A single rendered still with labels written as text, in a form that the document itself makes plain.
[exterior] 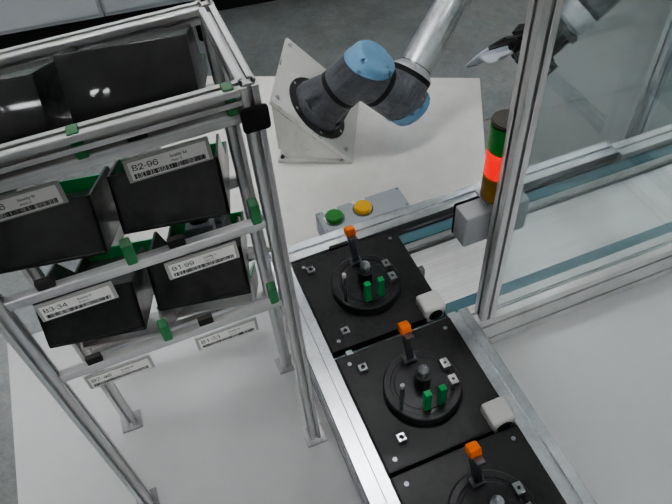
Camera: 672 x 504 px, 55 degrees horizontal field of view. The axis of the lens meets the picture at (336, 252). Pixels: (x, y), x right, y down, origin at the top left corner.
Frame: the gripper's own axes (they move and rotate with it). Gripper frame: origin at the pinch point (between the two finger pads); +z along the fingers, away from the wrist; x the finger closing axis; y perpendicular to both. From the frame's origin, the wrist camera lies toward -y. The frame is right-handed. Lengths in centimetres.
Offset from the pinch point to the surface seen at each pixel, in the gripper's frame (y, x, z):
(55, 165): 82, -63, 20
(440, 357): 53, 9, 31
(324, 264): 28, -8, 44
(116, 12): -253, -80, 157
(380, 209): 12.2, -1.1, 33.6
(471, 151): -19.1, 19.7, 17.6
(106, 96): 75, -63, 15
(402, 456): 70, 7, 41
